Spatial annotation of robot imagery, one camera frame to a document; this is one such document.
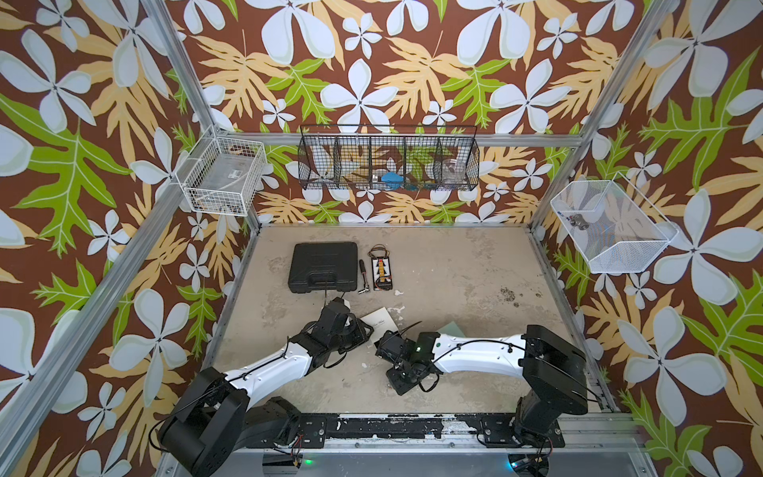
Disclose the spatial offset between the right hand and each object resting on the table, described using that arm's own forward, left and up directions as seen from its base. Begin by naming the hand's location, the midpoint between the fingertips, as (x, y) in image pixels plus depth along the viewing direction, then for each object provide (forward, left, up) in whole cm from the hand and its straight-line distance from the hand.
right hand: (393, 384), depth 81 cm
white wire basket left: (+49, +50, +35) cm, 78 cm away
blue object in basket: (+56, -1, +27) cm, 62 cm away
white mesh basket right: (+34, -62, +27) cm, 76 cm away
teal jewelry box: (+15, -18, +3) cm, 24 cm away
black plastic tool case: (+37, +24, +5) cm, 44 cm away
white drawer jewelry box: (+18, +4, +3) cm, 18 cm away
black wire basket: (+64, +1, +31) cm, 71 cm away
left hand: (+14, +5, +6) cm, 16 cm away
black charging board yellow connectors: (+39, +4, +2) cm, 39 cm away
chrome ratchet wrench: (+37, +10, +1) cm, 39 cm away
